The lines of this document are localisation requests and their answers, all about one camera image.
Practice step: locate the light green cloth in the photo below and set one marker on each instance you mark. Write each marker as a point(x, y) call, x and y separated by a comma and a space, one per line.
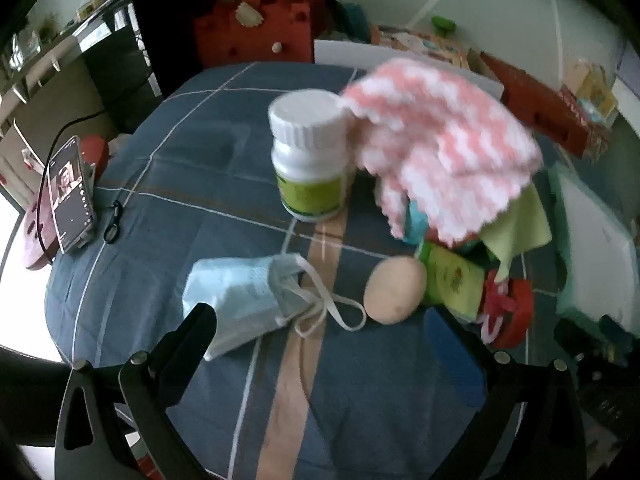
point(520, 230)

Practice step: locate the white plastic bag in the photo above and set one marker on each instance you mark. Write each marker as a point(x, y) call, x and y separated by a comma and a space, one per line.
point(120, 144)

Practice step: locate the red patterned gift box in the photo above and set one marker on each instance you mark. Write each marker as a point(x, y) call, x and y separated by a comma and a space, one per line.
point(587, 130)

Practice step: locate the white pill bottle green label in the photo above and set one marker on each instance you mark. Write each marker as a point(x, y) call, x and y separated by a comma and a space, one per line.
point(310, 160)

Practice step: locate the pink white knit cloth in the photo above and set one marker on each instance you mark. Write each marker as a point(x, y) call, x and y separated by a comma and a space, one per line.
point(440, 135)

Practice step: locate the teal plastic dish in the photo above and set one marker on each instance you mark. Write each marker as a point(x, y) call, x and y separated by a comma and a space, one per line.
point(416, 222)

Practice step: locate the clear teal storage box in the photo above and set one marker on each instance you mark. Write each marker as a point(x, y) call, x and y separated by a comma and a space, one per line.
point(595, 240)

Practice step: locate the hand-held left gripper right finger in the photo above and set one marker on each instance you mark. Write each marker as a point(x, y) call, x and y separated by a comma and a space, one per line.
point(450, 350)

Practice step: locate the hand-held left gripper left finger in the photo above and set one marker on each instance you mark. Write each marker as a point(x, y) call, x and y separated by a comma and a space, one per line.
point(196, 324)

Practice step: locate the beige egg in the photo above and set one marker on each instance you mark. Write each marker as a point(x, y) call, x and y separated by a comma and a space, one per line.
point(395, 290)

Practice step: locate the red cardboard box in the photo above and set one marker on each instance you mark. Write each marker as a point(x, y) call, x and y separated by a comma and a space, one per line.
point(530, 95)

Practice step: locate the white bed footboard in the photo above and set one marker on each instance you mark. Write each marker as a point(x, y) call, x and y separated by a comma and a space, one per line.
point(340, 52)

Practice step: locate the blue face mask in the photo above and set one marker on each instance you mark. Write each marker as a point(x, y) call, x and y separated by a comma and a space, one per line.
point(235, 285)

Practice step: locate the black carabiner keyring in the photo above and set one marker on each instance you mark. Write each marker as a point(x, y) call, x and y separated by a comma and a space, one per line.
point(112, 230)

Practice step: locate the smartphone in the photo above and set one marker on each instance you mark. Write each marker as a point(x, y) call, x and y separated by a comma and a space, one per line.
point(70, 195)

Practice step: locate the green dumbbell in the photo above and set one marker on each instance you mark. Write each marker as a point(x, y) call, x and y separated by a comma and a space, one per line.
point(443, 23)

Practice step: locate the beige cardboard box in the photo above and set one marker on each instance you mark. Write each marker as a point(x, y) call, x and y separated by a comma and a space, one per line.
point(595, 90)

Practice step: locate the green packet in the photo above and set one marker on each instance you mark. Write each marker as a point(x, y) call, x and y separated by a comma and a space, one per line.
point(452, 280)

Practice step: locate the colourful toy box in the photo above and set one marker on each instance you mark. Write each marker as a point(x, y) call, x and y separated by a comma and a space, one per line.
point(425, 45)

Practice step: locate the red felt handbag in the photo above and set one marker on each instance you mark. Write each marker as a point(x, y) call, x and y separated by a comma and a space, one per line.
point(250, 30)

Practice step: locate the black chair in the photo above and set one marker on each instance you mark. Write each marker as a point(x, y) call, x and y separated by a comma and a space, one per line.
point(125, 70)

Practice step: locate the teal water bottle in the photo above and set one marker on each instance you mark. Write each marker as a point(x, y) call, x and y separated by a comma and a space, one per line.
point(356, 17)

